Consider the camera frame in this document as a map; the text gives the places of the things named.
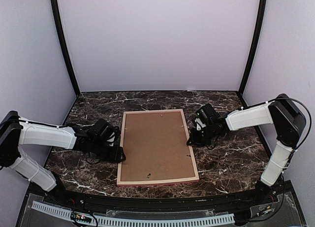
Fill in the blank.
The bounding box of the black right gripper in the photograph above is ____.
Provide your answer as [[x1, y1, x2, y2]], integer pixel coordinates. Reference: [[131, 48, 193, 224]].
[[188, 123, 216, 147]]

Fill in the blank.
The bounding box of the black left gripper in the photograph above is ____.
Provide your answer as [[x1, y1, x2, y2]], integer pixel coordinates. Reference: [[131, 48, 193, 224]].
[[91, 139, 126, 163]]

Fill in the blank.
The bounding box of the light wooden picture frame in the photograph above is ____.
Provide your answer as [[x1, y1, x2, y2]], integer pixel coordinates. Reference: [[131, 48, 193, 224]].
[[116, 108, 200, 187]]

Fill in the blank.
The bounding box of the brown cardboard backing board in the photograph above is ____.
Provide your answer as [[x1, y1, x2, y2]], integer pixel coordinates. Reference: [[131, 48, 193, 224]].
[[120, 111, 197, 182]]

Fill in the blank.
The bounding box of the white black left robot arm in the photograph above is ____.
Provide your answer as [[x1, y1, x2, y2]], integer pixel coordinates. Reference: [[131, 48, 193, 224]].
[[0, 111, 126, 205]]

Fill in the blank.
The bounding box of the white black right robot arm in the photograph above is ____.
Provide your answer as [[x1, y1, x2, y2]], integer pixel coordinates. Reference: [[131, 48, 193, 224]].
[[187, 94, 311, 204]]

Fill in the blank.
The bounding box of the small circuit board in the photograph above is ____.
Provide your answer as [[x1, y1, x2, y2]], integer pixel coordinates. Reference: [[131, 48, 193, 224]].
[[70, 212, 92, 223]]

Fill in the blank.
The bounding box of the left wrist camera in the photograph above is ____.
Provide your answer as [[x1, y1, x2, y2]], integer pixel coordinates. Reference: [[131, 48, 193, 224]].
[[107, 126, 121, 147]]

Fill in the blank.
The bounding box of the grey slotted cable duct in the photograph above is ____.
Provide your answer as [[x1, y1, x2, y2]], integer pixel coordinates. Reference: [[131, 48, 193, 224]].
[[31, 201, 235, 227]]

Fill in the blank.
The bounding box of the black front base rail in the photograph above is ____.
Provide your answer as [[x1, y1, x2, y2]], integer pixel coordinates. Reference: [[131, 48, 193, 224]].
[[14, 180, 308, 227]]

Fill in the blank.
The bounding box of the black right corner post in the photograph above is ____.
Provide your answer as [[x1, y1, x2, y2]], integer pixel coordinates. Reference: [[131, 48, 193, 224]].
[[238, 0, 267, 95]]

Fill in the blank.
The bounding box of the black corner post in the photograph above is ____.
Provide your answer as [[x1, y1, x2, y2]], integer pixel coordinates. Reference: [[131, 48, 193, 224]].
[[238, 0, 267, 95], [50, 0, 81, 97]]

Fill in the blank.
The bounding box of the black left corner post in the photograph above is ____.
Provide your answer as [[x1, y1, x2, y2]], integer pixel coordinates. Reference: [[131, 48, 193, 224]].
[[50, 0, 81, 97]]

